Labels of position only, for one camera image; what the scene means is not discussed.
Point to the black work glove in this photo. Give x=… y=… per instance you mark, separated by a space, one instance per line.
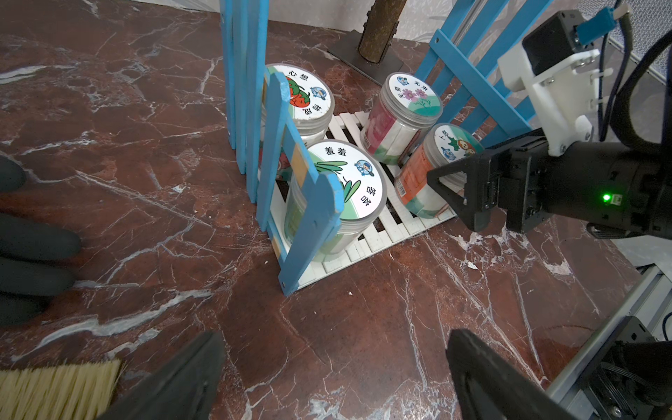
x=30 y=278

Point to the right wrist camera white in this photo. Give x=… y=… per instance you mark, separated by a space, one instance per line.
x=545 y=64

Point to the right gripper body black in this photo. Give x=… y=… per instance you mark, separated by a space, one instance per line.
x=615 y=190

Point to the blue hand brush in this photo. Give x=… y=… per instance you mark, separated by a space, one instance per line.
x=70 y=391

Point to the pink flower lid container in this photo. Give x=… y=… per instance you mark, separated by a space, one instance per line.
x=405 y=109

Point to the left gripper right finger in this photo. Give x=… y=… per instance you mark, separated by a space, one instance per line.
x=488 y=387

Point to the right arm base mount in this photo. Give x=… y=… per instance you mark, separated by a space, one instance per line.
x=632 y=380

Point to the blue white two-tier shelf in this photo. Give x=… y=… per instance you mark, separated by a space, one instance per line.
x=298 y=206

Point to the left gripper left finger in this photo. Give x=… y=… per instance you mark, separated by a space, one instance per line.
x=184 y=388

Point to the pink artificial blossom tree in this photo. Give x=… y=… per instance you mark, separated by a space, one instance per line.
x=368 y=51

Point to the strawberry lid seed container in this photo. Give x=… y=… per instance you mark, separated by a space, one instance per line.
x=311 y=104

